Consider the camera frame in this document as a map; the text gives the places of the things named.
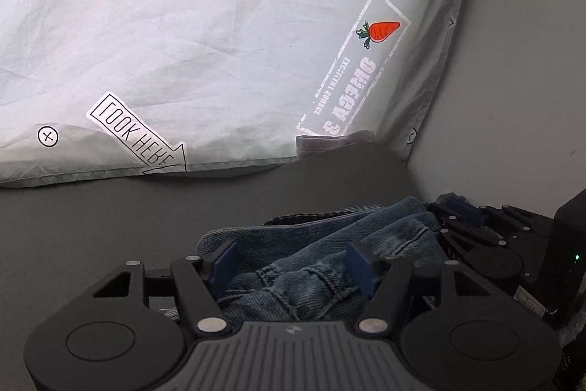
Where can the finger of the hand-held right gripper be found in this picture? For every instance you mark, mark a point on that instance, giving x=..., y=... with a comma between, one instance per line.
x=462, y=207
x=462, y=242

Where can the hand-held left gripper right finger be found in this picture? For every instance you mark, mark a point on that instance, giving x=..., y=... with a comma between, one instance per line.
x=359, y=262

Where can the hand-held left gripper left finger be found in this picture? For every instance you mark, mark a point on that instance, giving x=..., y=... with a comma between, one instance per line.
x=224, y=258

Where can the blue denim jeans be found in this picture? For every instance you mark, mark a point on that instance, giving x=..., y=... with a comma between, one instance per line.
x=297, y=262

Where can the person's right forearm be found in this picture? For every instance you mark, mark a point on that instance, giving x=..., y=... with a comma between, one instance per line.
x=572, y=354

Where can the white printed sheet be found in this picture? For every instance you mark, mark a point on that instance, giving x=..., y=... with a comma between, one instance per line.
x=183, y=29

